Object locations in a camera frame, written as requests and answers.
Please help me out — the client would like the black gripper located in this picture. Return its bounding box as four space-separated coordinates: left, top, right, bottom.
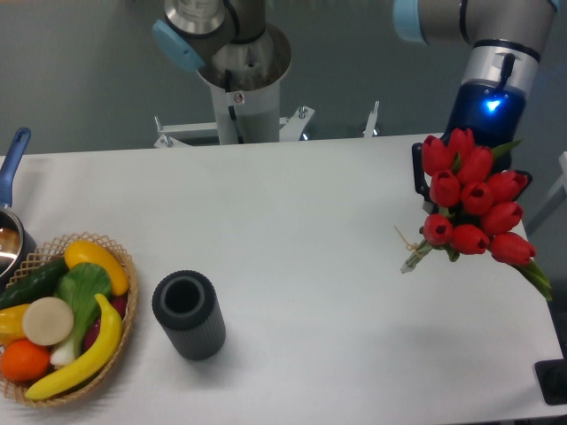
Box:
411 82 532 203

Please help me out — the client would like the red tulip bouquet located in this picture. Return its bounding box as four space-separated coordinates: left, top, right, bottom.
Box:
400 128 552 300

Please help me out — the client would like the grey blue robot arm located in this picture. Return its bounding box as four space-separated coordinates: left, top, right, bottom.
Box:
152 1 559 150

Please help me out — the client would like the black device at edge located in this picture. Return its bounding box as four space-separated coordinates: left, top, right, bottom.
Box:
534 359 566 406

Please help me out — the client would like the dark grey ribbed vase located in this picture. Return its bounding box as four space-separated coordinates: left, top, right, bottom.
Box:
151 270 226 361

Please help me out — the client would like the red purple vegetable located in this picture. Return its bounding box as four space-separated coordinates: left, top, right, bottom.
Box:
82 295 128 352

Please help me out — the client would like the yellow banana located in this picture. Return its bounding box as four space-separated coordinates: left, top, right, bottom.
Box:
24 294 122 401

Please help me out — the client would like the green bok choy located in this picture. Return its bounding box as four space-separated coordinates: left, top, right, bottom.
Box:
50 262 111 368

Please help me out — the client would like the woven wicker basket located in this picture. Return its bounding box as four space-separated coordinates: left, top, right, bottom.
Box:
1 232 138 407

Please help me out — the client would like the green cucumber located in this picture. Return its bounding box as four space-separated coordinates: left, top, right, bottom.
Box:
1 258 68 310

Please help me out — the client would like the beige round slice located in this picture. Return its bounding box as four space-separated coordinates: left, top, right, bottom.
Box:
22 297 74 346

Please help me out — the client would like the yellow bell pepper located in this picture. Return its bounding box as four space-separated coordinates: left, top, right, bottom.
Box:
0 304 29 346

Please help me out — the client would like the orange fruit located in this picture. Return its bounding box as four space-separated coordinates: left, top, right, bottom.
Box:
1 339 50 382

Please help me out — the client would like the white frame at right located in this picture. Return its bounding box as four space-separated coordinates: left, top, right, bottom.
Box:
524 151 566 236

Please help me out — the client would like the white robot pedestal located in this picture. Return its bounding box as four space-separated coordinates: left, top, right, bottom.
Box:
152 20 315 146

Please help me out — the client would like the blue handled saucepan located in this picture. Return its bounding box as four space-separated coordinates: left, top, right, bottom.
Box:
1 127 36 291

